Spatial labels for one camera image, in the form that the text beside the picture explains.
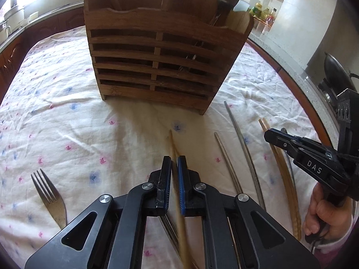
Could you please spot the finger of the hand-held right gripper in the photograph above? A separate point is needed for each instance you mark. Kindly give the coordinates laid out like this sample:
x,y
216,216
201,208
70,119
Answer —
x,y
280,138

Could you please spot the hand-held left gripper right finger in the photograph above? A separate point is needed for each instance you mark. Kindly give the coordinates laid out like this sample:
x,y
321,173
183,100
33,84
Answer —
x,y
181,190

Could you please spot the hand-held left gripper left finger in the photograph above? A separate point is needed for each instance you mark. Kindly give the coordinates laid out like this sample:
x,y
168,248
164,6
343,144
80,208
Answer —
x,y
167,196

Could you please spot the wooden chopstick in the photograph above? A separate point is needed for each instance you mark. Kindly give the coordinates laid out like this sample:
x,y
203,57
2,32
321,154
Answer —
x,y
174,145
281,173
288,173

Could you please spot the metal chopstick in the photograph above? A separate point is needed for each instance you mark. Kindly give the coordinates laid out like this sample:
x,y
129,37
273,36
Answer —
x,y
224,154
241,140

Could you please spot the wooden slatted utensil holder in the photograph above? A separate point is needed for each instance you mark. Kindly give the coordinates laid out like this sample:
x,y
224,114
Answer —
x,y
126,50

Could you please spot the person's right forearm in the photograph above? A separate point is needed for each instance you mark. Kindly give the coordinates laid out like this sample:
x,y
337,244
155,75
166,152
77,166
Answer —
x,y
342,252

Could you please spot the person's right hand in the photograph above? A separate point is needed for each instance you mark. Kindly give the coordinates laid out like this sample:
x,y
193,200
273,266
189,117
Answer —
x,y
333,218

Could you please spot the gas stove burner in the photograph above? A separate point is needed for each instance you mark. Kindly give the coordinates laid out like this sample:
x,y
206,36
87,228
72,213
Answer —
x,y
326,89

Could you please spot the dark wok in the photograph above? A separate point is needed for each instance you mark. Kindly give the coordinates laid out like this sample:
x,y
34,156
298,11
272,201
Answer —
x,y
336,70

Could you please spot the floral white tablecloth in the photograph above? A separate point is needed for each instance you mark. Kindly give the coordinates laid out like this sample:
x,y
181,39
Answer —
x,y
84,131

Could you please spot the bottles on counter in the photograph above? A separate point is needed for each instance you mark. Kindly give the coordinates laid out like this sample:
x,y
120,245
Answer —
x,y
262,26

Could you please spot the yellow oil bottle green label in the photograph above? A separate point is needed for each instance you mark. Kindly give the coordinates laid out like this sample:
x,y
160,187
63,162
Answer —
x,y
255,9

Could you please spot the white steamer pot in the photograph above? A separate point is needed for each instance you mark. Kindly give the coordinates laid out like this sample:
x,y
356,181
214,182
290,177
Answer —
x,y
14,15

